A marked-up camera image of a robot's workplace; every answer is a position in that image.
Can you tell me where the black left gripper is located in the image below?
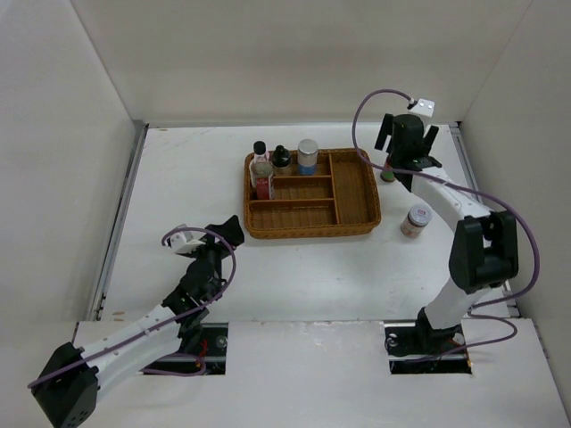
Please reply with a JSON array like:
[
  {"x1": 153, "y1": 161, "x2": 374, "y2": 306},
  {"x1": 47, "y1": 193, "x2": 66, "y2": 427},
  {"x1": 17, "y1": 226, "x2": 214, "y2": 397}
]
[{"x1": 185, "y1": 216, "x2": 243, "y2": 275}]

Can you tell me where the red sauce bottle yellow cap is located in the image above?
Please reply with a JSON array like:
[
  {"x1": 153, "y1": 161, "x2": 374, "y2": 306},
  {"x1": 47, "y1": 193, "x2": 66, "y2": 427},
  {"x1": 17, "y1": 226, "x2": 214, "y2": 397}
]
[{"x1": 379, "y1": 155, "x2": 396, "y2": 183}]

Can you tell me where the clear bottle black cap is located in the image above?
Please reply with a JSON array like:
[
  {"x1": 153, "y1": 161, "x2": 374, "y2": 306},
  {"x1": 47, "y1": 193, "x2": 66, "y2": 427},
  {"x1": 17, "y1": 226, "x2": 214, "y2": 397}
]
[{"x1": 249, "y1": 141, "x2": 274, "y2": 200}]

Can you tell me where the small dark bottle black cap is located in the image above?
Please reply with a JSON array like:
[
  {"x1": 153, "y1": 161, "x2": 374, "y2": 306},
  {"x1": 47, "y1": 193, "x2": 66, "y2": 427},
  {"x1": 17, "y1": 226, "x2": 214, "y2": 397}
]
[{"x1": 271, "y1": 145, "x2": 292, "y2": 177}]

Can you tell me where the white can silver lid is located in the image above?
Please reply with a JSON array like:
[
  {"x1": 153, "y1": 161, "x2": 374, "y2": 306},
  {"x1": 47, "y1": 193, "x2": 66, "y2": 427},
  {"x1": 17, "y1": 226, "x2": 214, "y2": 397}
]
[{"x1": 297, "y1": 139, "x2": 319, "y2": 176}]

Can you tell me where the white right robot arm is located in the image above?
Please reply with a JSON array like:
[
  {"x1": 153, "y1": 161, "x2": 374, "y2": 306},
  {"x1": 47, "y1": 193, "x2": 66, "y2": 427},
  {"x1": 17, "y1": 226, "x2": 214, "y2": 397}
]
[{"x1": 375, "y1": 114, "x2": 518, "y2": 353}]

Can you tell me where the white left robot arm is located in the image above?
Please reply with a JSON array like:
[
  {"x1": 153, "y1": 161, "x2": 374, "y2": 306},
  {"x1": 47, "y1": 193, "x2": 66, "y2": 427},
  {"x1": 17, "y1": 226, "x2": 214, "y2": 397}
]
[{"x1": 28, "y1": 216, "x2": 244, "y2": 427}]

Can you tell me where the small jar red white lid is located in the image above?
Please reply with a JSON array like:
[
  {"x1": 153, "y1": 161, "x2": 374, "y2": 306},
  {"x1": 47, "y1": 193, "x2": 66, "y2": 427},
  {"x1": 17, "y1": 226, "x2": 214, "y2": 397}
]
[{"x1": 400, "y1": 203, "x2": 433, "y2": 238}]

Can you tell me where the wicker divided basket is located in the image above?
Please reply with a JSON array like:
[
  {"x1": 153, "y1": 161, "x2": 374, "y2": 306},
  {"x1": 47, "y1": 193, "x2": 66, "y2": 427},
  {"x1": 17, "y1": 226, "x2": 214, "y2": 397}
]
[{"x1": 244, "y1": 148, "x2": 382, "y2": 239}]

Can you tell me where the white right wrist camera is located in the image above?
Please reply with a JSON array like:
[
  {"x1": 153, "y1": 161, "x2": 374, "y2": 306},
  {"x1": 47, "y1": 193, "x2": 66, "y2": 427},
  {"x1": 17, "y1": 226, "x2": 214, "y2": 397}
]
[{"x1": 407, "y1": 98, "x2": 435, "y2": 118}]

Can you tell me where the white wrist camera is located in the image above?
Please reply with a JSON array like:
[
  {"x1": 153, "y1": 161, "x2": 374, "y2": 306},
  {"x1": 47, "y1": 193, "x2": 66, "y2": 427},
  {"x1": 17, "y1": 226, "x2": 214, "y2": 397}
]
[
  {"x1": 166, "y1": 231, "x2": 203, "y2": 255},
  {"x1": 407, "y1": 98, "x2": 435, "y2": 118}
]

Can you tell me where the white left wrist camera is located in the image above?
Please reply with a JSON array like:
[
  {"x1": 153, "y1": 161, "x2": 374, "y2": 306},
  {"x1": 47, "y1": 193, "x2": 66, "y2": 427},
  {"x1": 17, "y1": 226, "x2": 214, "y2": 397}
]
[{"x1": 166, "y1": 231, "x2": 203, "y2": 255}]

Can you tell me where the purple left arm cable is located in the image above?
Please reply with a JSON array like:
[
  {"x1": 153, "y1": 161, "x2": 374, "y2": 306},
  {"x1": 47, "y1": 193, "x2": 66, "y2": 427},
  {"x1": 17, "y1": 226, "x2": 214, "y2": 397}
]
[{"x1": 27, "y1": 226, "x2": 237, "y2": 390}]

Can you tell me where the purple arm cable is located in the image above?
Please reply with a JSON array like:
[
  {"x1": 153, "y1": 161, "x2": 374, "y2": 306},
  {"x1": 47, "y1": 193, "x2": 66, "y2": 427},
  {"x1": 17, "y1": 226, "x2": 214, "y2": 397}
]
[
  {"x1": 27, "y1": 226, "x2": 237, "y2": 390},
  {"x1": 352, "y1": 89, "x2": 542, "y2": 361}
]

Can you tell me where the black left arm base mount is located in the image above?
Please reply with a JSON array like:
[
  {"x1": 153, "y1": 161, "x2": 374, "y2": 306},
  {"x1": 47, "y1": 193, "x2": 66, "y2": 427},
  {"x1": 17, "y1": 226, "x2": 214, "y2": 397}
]
[{"x1": 178, "y1": 325, "x2": 216, "y2": 358}]

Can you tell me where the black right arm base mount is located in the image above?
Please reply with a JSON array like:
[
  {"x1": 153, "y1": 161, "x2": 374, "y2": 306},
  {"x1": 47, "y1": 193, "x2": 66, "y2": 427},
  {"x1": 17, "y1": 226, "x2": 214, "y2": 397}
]
[{"x1": 385, "y1": 321, "x2": 463, "y2": 358}]

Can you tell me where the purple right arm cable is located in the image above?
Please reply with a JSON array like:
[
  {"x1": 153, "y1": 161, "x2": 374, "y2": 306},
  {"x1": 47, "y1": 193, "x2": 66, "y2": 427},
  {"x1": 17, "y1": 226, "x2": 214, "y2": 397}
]
[{"x1": 352, "y1": 89, "x2": 542, "y2": 361}]

